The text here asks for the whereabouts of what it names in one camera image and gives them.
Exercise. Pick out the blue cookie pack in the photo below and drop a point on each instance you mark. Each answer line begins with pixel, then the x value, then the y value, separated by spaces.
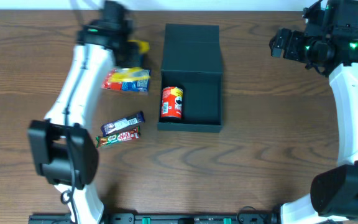
pixel 136 86

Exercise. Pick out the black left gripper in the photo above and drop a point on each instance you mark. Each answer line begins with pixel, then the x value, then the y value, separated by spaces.
pixel 132 58

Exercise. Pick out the red Pringles can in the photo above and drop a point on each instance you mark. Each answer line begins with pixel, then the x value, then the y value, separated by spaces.
pixel 172 101

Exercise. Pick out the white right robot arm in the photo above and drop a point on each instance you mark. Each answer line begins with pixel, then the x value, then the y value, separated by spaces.
pixel 329 45

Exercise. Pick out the yellow snack bag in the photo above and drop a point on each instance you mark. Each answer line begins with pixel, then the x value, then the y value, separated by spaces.
pixel 136 73

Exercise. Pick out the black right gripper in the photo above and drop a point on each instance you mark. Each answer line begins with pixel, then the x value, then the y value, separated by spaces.
pixel 278 42

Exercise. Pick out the red snack bag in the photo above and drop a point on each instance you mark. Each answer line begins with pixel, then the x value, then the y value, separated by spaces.
pixel 112 83

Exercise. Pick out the purple chocolate bar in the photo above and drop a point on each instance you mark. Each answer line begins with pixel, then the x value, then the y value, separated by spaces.
pixel 122 123

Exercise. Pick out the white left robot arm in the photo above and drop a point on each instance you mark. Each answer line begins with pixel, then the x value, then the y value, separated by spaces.
pixel 62 148

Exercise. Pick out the red KitKat bar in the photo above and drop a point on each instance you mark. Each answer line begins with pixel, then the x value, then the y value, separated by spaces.
pixel 118 138

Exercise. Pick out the dark green open box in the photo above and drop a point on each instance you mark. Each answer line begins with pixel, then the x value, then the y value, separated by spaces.
pixel 192 61

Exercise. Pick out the black mounting rail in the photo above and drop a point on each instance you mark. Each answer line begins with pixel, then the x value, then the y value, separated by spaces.
pixel 246 217

